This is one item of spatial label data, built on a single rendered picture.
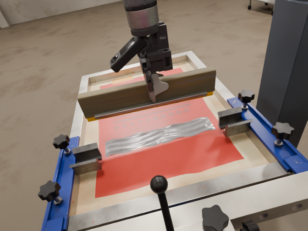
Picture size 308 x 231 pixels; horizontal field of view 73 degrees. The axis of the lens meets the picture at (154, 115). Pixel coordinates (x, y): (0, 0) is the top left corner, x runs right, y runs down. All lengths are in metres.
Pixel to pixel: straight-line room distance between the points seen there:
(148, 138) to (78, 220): 0.31
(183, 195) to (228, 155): 0.19
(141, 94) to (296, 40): 0.66
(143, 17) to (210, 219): 0.41
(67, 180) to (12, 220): 1.50
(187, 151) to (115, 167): 0.22
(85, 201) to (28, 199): 1.54
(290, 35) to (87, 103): 0.82
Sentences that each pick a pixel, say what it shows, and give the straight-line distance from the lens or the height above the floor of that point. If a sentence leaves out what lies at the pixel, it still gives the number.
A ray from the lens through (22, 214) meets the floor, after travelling 2.07.
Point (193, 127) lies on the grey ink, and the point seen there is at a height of 0.96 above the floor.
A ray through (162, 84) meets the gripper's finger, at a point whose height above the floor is 1.14.
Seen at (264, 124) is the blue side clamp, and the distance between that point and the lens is 0.66.
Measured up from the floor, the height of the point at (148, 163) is 0.96.
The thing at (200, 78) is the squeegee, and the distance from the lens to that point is 0.63.
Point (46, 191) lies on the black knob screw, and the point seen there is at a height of 1.06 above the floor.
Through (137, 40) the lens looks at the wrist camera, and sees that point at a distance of 0.54.
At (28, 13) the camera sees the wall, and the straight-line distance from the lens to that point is 10.51.
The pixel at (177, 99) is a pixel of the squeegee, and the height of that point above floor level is 1.07.
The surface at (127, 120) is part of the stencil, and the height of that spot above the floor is 0.96.
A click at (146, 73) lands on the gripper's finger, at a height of 1.19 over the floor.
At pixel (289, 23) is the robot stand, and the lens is 1.03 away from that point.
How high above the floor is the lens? 1.43
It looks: 38 degrees down
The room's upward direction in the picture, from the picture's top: 12 degrees counter-clockwise
